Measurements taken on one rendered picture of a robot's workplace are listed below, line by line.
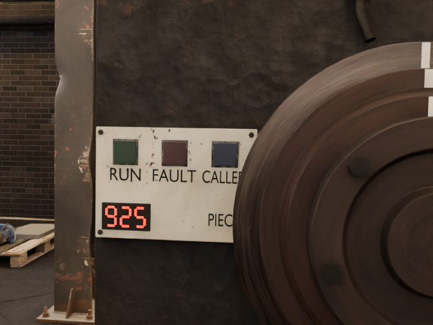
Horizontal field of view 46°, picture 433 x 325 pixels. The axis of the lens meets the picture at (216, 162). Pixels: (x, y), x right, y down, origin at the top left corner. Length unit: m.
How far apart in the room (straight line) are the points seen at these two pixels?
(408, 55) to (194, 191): 0.37
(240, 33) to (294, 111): 0.22
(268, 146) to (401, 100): 0.17
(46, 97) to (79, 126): 4.06
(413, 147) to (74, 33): 3.07
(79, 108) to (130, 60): 2.60
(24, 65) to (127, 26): 6.82
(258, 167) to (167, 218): 0.22
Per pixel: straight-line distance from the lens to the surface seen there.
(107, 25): 0.87
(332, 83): 0.67
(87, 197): 3.45
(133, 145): 0.82
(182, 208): 0.81
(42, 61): 7.55
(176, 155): 0.80
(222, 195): 0.80
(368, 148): 0.58
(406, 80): 0.66
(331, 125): 0.64
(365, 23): 0.81
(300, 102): 0.66
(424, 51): 0.69
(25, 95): 7.62
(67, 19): 3.55
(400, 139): 0.59
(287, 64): 0.82
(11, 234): 5.34
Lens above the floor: 1.23
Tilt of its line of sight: 3 degrees down
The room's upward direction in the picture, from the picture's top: 1 degrees clockwise
